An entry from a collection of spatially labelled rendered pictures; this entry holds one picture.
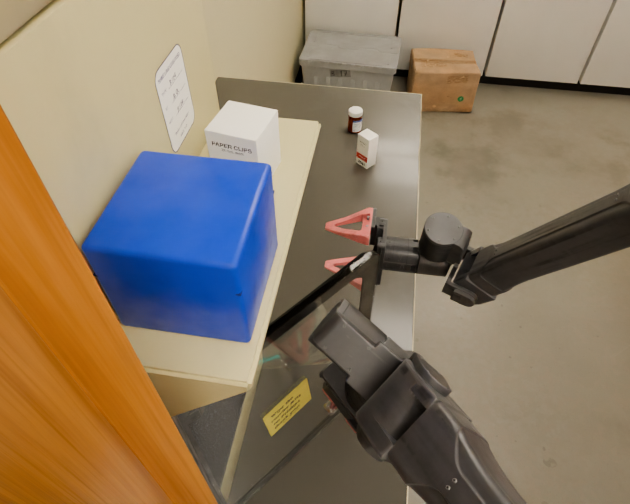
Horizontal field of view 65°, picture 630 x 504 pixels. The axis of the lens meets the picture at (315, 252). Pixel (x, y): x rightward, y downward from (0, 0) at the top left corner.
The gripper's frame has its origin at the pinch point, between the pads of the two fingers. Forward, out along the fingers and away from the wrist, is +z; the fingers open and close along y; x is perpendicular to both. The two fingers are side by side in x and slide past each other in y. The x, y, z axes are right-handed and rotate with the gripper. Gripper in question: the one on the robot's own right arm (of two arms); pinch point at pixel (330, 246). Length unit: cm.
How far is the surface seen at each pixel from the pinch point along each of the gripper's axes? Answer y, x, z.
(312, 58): -86, -229, 42
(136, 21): 47, 22, 12
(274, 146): 33.8, 18.4, 3.3
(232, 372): 31, 40, 2
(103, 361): 46, 48, 3
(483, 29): -80, -270, -62
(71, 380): 47, 49, 3
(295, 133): 31.0, 12.1, 2.6
